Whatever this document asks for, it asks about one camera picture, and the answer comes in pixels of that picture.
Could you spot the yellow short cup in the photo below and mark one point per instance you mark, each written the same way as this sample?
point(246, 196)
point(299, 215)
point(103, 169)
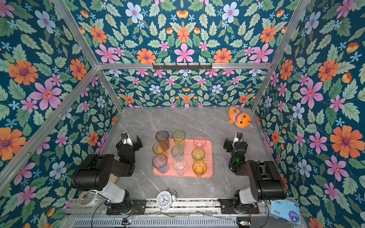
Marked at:
point(199, 168)

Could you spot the blue tissue pack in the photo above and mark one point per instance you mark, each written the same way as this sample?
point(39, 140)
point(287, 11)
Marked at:
point(287, 211)

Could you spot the white alarm clock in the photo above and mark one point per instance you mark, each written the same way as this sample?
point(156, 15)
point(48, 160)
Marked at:
point(165, 199)

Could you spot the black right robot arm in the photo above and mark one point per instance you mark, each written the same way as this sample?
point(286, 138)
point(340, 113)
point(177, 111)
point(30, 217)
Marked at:
point(265, 182)

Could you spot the clear transparent cup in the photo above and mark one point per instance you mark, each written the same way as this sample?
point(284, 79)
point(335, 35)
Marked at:
point(179, 164)

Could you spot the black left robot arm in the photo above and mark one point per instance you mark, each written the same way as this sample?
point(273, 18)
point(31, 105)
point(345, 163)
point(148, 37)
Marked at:
point(93, 174)

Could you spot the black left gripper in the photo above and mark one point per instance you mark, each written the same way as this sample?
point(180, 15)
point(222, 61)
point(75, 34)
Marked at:
point(136, 147)

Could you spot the pink transparent cup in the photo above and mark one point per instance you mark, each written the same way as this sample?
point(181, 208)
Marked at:
point(199, 141)

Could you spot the orange plush fish toy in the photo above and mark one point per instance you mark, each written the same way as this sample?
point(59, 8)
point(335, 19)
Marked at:
point(240, 119)

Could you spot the teal frosted cup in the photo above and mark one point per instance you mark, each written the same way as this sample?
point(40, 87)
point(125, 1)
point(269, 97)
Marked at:
point(177, 150)

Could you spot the yellow transparent cup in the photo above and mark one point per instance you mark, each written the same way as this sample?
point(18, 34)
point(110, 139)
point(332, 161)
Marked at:
point(160, 148)

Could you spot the white tape roll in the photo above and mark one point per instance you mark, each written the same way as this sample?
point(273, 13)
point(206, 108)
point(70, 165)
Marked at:
point(87, 199)

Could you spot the black hook rail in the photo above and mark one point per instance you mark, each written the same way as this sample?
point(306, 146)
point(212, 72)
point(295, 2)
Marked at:
point(176, 66)

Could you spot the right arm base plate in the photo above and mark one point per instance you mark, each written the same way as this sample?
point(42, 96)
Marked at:
point(233, 206)

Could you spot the green tall transparent cup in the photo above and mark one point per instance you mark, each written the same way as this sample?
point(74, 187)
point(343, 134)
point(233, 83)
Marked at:
point(179, 138)

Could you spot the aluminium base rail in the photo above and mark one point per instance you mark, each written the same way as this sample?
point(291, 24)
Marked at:
point(181, 207)

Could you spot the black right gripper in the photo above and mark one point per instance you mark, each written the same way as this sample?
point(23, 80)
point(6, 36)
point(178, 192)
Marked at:
point(236, 143)

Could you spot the grey transparent cup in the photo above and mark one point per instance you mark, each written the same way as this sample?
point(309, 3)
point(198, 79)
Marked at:
point(163, 136)

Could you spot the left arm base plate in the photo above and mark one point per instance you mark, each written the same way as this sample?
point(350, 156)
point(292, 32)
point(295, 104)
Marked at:
point(127, 207)

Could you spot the green short cup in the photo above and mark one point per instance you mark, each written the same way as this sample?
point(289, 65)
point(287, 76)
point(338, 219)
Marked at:
point(198, 153)

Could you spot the blue transparent cup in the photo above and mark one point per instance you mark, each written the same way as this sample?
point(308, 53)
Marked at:
point(160, 163)

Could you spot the pink plastic tray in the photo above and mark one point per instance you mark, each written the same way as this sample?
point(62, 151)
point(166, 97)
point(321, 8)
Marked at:
point(189, 172)

